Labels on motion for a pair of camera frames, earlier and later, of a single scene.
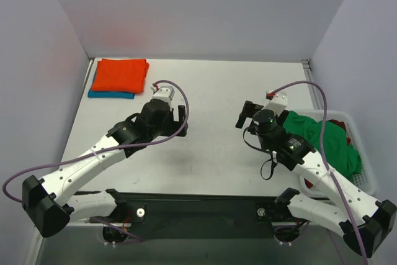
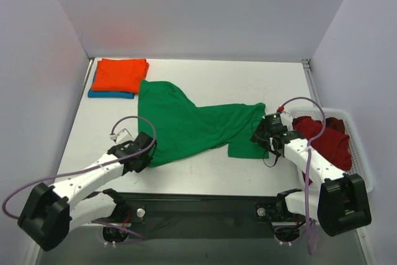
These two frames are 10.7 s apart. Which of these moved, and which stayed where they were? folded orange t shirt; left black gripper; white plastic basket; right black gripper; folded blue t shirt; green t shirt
Moved: left black gripper; green t shirt
Stayed: folded blue t shirt; right black gripper; folded orange t shirt; white plastic basket
